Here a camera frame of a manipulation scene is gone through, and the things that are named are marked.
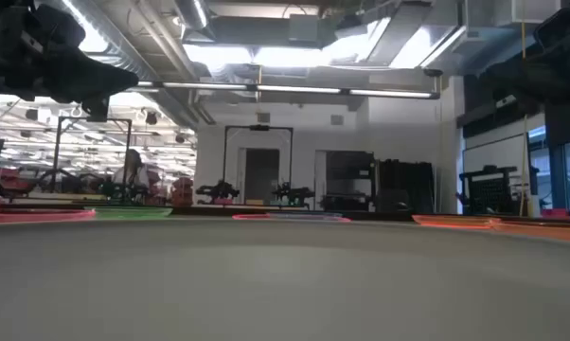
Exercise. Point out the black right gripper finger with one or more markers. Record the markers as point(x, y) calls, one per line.
point(550, 71)

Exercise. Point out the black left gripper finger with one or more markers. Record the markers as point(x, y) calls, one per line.
point(96, 108)
point(86, 76)

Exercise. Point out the small green plastic plate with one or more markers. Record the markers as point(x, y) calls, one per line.
point(129, 213)

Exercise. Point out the pink plastic plate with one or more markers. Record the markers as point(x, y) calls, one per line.
point(39, 217)

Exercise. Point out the small orange plastic plate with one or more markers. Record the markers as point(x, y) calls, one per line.
point(455, 221)
point(540, 230)

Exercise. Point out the small teal plastic plate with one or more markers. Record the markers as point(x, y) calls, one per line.
point(304, 216)

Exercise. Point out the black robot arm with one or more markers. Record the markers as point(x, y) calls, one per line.
point(219, 192)
point(292, 194)

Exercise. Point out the person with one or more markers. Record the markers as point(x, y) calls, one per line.
point(133, 170)

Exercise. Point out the long ceiling light bar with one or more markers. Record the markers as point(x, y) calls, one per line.
point(209, 86)

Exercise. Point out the red storage box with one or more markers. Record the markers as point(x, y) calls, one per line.
point(183, 192)

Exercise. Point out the black pegboard stand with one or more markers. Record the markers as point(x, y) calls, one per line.
point(488, 194)

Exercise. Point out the dark grey door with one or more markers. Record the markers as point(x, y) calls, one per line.
point(261, 175)

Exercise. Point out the black shelf unit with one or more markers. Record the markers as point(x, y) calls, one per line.
point(349, 182)

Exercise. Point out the silver round ventilation duct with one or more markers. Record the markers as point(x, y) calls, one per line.
point(124, 42)

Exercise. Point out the black gantry frame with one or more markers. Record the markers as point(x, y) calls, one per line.
point(226, 161)
point(58, 156)

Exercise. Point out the black aluminium table frame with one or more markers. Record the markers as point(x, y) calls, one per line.
point(204, 212)

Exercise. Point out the silver rectangular ventilation duct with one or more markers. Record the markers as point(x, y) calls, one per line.
point(398, 33)

